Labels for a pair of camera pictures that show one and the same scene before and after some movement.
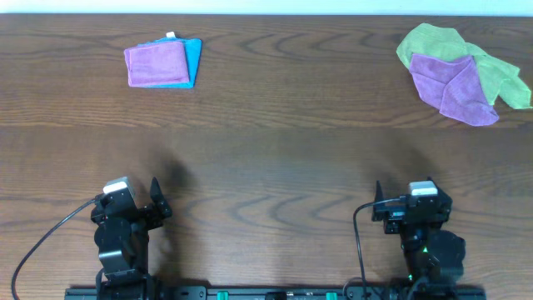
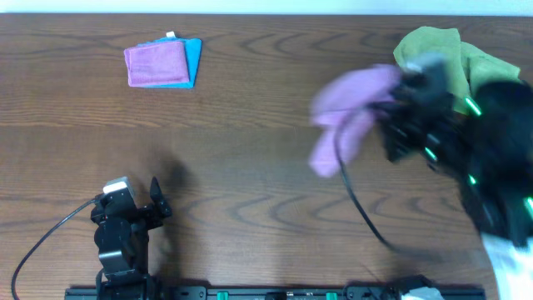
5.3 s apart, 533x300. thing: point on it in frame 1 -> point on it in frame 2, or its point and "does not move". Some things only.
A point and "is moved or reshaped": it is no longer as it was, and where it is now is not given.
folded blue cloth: [192, 47] does not move
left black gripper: [146, 210] does not move
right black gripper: [401, 213] -> [400, 121]
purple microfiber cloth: [452, 84] is moved or reshaped
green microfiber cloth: [447, 44] does not move
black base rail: [276, 292] does not move
